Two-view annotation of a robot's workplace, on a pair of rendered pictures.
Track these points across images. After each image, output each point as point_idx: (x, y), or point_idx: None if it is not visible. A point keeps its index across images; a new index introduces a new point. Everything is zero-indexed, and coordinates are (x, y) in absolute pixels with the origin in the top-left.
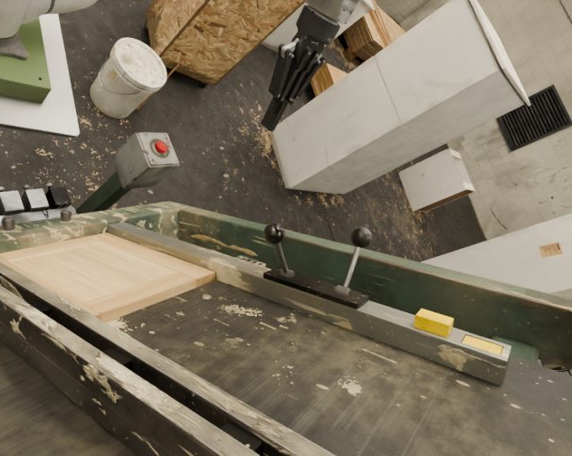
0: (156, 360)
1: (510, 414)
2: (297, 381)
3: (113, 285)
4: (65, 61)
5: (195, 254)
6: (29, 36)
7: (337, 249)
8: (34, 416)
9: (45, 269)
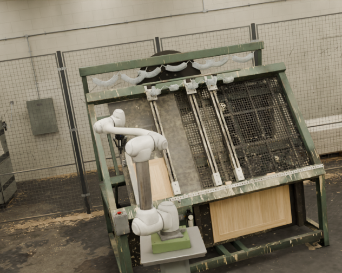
0: (159, 133)
1: (125, 112)
2: None
3: (152, 168)
4: (140, 249)
5: (133, 169)
6: (155, 237)
7: (104, 153)
8: (169, 143)
9: (160, 183)
